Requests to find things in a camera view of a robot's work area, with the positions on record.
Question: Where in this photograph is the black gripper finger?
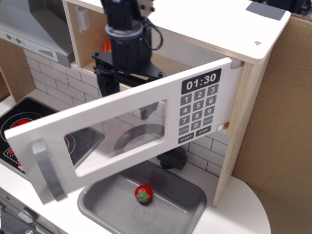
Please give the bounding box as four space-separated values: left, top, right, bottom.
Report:
139 102 158 119
97 73 120 97

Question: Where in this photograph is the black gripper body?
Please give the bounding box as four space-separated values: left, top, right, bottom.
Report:
92 26 166 87

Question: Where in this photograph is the white microwave door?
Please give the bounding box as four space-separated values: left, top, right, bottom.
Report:
4 68 226 203

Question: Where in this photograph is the grey microwave door handle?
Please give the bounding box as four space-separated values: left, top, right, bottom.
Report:
31 139 67 201

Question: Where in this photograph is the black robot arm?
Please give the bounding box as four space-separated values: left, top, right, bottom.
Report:
92 0 166 97

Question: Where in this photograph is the white wooden toy microwave cabinet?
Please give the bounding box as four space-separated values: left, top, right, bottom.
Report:
69 0 291 206

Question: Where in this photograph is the red orange toy food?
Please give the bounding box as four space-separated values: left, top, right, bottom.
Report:
102 39 112 53

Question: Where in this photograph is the dark grey toy faucet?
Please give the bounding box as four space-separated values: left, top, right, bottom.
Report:
113 123 187 170

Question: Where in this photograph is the white door latch block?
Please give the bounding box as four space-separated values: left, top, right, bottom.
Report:
75 6 91 33

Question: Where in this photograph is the black toy stovetop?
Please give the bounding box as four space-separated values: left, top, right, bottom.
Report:
0 97 104 178

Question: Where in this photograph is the red toy strawberry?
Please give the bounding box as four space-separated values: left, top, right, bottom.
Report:
135 185 153 204

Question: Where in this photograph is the grey toy sink basin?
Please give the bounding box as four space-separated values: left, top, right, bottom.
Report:
78 161 206 234

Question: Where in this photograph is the grey toy range hood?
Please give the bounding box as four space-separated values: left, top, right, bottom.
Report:
0 0 75 68

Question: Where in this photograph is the brown cardboard panel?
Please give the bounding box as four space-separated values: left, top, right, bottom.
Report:
233 14 312 234

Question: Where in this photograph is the grey tape patch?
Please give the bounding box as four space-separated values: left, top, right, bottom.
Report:
246 1 286 21

